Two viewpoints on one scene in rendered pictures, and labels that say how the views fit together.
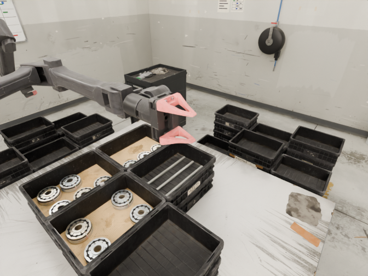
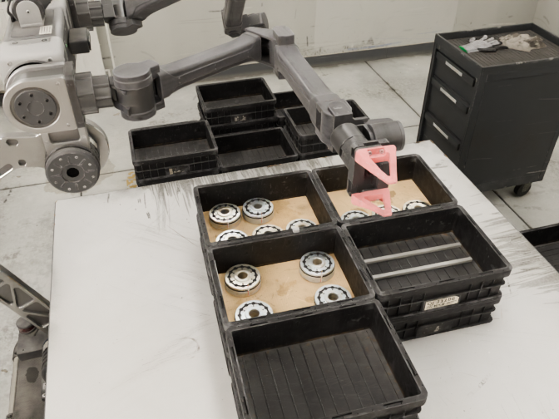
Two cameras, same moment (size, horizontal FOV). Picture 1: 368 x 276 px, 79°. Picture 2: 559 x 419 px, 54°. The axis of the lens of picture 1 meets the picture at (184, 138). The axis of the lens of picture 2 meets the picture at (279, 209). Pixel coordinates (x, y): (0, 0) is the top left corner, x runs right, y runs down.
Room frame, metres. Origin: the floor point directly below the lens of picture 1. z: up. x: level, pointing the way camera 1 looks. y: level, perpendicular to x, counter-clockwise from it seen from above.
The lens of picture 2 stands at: (-0.26, -0.27, 1.99)
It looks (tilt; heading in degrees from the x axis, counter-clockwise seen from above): 39 degrees down; 35
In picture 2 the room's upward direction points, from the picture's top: straight up
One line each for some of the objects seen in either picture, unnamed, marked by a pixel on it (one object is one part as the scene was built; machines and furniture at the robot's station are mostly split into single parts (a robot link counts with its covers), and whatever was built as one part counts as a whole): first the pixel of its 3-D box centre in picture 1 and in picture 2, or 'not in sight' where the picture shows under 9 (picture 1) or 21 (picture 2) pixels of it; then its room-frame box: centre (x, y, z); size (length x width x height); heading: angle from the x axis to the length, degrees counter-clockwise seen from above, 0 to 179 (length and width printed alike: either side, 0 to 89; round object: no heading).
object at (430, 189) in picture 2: (138, 151); (379, 200); (1.11, 0.29, 0.87); 0.40 x 0.30 x 0.11; 140
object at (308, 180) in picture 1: (295, 186); not in sight; (1.36, -0.95, 0.31); 0.40 x 0.30 x 0.34; 51
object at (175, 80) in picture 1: (158, 106); (488, 120); (2.64, 0.33, 0.45); 0.60 x 0.45 x 0.90; 141
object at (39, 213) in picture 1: (74, 179); (262, 207); (0.81, 0.55, 0.92); 0.40 x 0.30 x 0.02; 140
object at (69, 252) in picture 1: (109, 212); (287, 273); (0.61, 0.32, 0.92); 0.40 x 0.30 x 0.02; 140
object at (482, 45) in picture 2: (144, 74); (480, 43); (2.60, 0.46, 0.88); 0.25 x 0.19 x 0.03; 141
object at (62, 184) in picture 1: (70, 181); (258, 207); (0.86, 0.60, 0.86); 0.10 x 0.10 x 0.01
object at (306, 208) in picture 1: (304, 206); not in sight; (0.82, -0.66, 0.71); 0.22 x 0.19 x 0.01; 141
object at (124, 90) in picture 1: (141, 99); (363, 133); (0.56, 0.12, 1.45); 0.12 x 0.11 x 0.09; 50
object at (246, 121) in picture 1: (234, 130); not in sight; (2.17, -0.58, 0.37); 0.40 x 0.30 x 0.45; 51
